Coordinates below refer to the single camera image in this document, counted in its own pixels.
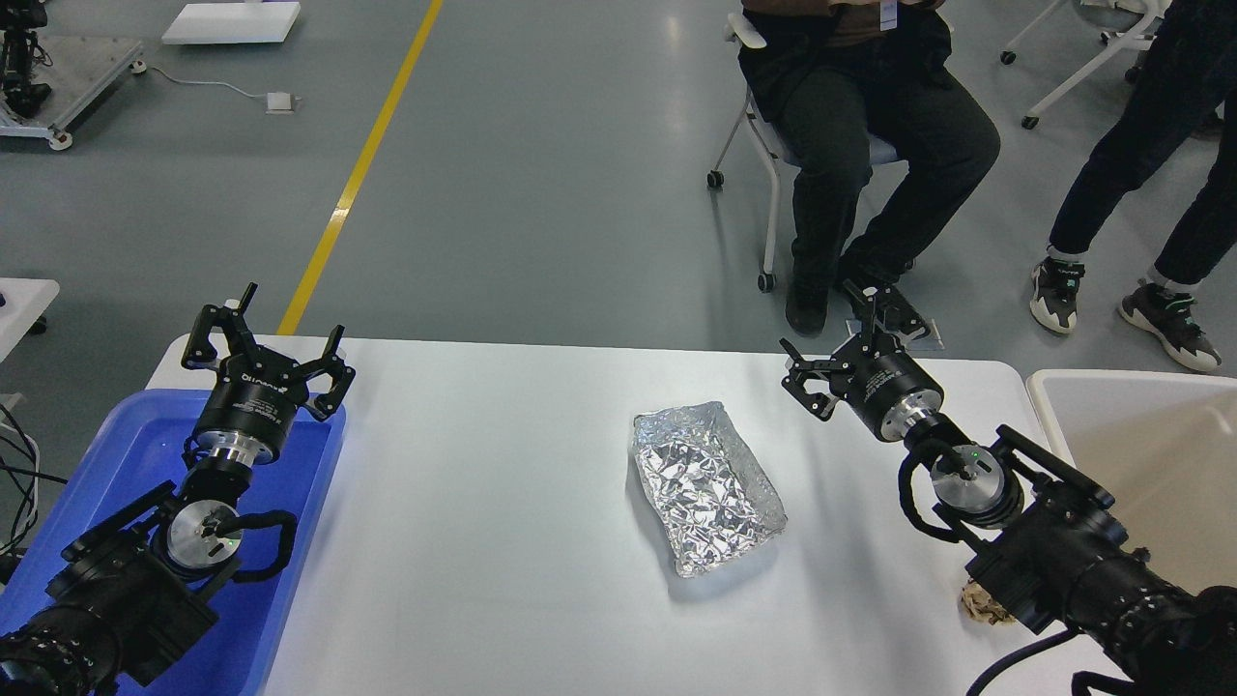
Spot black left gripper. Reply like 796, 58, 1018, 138
181, 282, 356, 462

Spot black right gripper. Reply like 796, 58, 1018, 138
779, 279, 944, 443

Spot aluminium foil tray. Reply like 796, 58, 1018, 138
630, 401, 789, 580

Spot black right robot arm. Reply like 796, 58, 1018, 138
781, 283, 1236, 695

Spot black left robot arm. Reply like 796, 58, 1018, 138
2, 283, 357, 695

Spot clear floor plate right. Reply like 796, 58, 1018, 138
898, 320, 945, 354

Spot blue plastic bin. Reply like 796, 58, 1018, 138
0, 389, 348, 696

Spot white office chair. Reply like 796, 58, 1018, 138
705, 14, 903, 294

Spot white side table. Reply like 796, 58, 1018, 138
1, 277, 61, 362

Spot seated person in black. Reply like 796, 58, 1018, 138
738, 1, 1001, 336

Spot crumpled brown paper ball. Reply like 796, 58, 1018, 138
959, 577, 1016, 626

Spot beige plastic bin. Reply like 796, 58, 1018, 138
1025, 368, 1236, 592

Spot white flat board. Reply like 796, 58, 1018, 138
160, 1, 302, 45

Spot metal wheeled platform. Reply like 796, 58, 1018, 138
1, 1, 147, 151

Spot white rolling chair base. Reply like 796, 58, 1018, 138
997, 1, 1171, 131

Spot standing person black trousers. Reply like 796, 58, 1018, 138
1028, 1, 1236, 373

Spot white power adapter cable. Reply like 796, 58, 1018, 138
131, 61, 299, 116

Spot black cables bundle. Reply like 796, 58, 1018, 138
0, 402, 69, 562

